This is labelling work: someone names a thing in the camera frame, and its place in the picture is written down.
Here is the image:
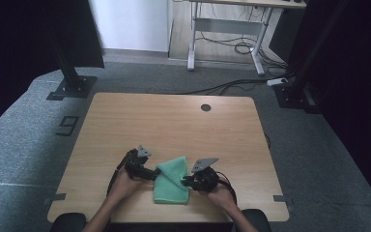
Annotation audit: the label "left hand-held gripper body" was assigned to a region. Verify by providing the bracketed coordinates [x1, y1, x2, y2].
[123, 144, 153, 181]

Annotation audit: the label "white power strip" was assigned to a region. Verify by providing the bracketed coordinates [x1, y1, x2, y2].
[266, 76, 290, 88]

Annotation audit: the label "person's right hand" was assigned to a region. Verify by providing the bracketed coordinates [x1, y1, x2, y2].
[198, 181, 239, 215]

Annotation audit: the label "black metal stand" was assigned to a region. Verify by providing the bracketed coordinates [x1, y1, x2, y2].
[45, 38, 99, 102]
[271, 0, 352, 115]

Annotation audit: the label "white desk frame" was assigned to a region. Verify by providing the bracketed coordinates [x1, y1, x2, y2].
[172, 0, 307, 77]

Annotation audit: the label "grey tape strip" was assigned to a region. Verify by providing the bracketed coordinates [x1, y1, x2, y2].
[41, 192, 68, 206]
[272, 194, 295, 206]

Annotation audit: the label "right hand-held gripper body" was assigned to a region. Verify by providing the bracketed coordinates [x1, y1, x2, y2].
[190, 157, 221, 193]

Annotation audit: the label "coiled black cables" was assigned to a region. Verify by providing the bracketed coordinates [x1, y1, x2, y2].
[195, 30, 289, 72]

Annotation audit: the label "black floor cables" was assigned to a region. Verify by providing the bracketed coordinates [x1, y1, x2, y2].
[176, 77, 273, 97]

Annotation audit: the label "black curtain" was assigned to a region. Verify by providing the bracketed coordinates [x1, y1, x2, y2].
[0, 0, 106, 140]
[286, 0, 371, 218]

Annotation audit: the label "person's left hand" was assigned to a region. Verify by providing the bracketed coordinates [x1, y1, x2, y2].
[106, 166, 143, 203]

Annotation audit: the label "black cabinet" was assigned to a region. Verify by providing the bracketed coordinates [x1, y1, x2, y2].
[268, 7, 301, 63]

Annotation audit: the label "black tape digit mark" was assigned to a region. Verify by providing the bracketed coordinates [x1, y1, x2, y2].
[55, 115, 80, 137]

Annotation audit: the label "person's left leg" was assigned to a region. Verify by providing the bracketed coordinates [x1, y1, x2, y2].
[49, 212, 88, 232]

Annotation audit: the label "green cloth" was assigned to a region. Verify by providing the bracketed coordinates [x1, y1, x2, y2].
[152, 156, 191, 205]

